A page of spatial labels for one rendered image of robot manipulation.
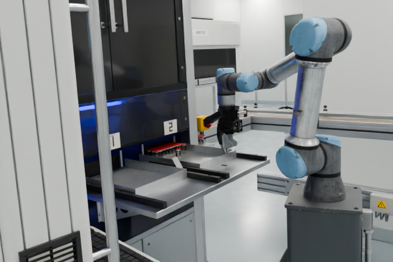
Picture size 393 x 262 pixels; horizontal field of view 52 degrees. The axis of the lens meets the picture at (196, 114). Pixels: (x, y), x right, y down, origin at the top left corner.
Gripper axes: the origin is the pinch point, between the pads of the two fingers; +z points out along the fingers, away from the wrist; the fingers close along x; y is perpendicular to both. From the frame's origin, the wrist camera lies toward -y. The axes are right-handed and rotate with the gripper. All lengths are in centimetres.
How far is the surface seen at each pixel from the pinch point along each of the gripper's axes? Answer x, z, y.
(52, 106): -98, -33, 31
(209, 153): 5.5, 3.6, -12.7
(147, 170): -28.6, 3.6, -18.6
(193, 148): 5.5, 2.1, -21.9
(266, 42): 796, -65, -408
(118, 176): -39.9, 3.6, -23.0
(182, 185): -35.9, 3.8, 6.1
